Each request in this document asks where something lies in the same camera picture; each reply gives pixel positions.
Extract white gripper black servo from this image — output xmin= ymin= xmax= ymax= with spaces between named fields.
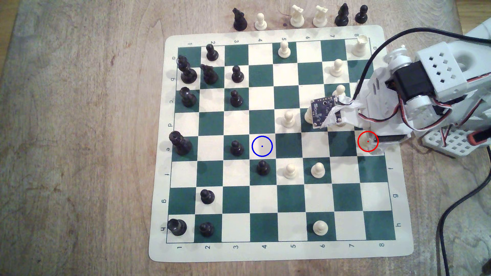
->
xmin=358 ymin=45 xmax=436 ymax=152

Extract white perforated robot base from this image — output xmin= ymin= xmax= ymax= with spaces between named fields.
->
xmin=418 ymin=126 xmax=491 ymax=158

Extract white chess rook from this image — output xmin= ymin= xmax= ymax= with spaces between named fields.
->
xmin=351 ymin=34 xmax=370 ymax=57

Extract black chess bishop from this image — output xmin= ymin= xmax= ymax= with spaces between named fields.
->
xmin=335 ymin=3 xmax=350 ymax=27

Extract green white chess mat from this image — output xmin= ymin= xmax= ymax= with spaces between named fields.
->
xmin=149 ymin=25 xmax=415 ymax=263

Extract white chess knight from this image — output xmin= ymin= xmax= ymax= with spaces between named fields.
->
xmin=313 ymin=5 xmax=329 ymax=28
xmin=289 ymin=5 xmax=305 ymax=28

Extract black chess knight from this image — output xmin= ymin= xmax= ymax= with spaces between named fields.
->
xmin=200 ymin=64 xmax=219 ymax=85
xmin=233 ymin=8 xmax=248 ymax=31

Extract black chess king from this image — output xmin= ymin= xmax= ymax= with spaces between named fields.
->
xmin=170 ymin=131 xmax=193 ymax=156

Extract black chess queen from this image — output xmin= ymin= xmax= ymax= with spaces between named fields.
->
xmin=177 ymin=55 xmax=198 ymax=84

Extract crumpled white tape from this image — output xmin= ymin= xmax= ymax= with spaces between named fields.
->
xmin=324 ymin=96 xmax=363 ymax=129

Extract red black clamp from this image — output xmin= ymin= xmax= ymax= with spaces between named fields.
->
xmin=469 ymin=130 xmax=491 ymax=147

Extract red white servo wires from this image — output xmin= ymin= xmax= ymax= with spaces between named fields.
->
xmin=397 ymin=78 xmax=491 ymax=148

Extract camera circuit board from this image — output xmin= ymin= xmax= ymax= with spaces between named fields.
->
xmin=311 ymin=97 xmax=339 ymax=129

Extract thin black camera cable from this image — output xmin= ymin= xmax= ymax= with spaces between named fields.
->
xmin=352 ymin=29 xmax=491 ymax=102

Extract thick black power cable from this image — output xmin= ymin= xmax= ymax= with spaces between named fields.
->
xmin=437 ymin=180 xmax=491 ymax=276

